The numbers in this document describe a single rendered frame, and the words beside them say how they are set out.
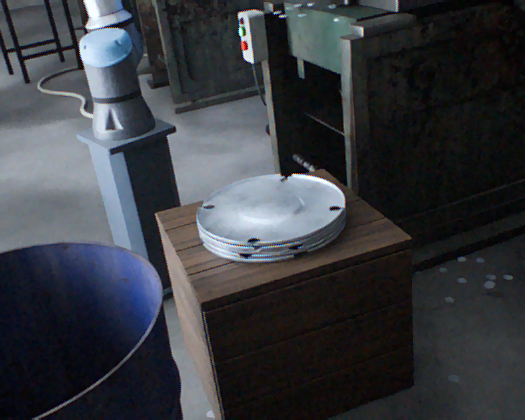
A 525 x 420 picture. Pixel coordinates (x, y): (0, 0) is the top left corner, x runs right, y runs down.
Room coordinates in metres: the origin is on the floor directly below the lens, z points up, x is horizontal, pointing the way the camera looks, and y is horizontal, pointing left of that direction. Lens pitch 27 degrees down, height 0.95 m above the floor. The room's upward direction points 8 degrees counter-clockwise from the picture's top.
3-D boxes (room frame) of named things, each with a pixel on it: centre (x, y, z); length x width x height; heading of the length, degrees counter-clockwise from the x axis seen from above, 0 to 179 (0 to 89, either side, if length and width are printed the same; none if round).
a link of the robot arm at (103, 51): (1.52, 0.30, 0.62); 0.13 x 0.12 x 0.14; 179
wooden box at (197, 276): (1.11, -0.02, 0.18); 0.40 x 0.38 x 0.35; 107
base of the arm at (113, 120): (1.52, 0.30, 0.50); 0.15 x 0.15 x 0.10
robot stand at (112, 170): (1.52, 0.30, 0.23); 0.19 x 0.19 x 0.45; 35
